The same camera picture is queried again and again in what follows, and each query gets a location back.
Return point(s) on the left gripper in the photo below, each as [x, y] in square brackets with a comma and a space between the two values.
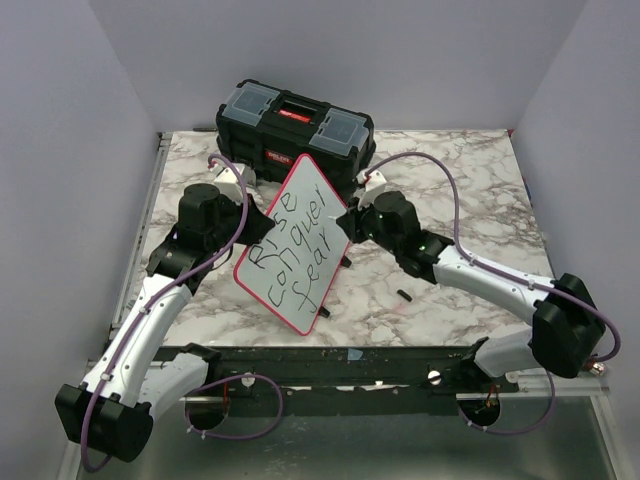
[258, 224]

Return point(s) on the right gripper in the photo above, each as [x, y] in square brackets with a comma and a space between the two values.
[351, 220]

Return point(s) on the pink framed whiteboard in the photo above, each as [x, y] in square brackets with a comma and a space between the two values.
[292, 269]

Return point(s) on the black marker cap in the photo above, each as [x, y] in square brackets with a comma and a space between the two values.
[406, 296]

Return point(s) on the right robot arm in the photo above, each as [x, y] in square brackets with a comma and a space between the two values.
[562, 331]

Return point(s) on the black plastic toolbox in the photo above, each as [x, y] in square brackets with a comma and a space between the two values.
[267, 129]

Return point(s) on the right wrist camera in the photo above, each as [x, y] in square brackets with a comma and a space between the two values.
[369, 187]

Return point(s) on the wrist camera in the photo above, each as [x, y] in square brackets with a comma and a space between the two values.
[369, 187]
[226, 182]

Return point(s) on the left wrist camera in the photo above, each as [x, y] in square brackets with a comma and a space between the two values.
[226, 182]

